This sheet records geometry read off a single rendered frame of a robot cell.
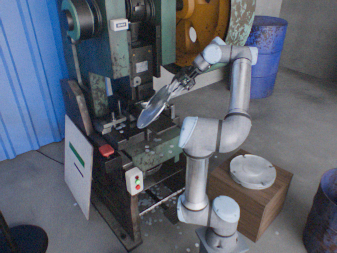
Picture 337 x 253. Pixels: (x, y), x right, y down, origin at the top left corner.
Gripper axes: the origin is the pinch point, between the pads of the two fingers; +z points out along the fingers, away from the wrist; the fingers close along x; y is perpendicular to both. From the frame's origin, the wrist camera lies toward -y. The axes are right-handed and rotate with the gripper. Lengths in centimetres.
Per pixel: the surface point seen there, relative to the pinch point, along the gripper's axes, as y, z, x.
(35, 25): -98, 61, -84
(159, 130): 4.6, 18.9, 9.0
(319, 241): 29, 3, 118
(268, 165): -12, 1, 88
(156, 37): -16.1, -12.4, -20.7
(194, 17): -36.0, -31.1, -8.8
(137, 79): -10.6, 9.5, -15.0
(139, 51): -13.6, -2.1, -22.9
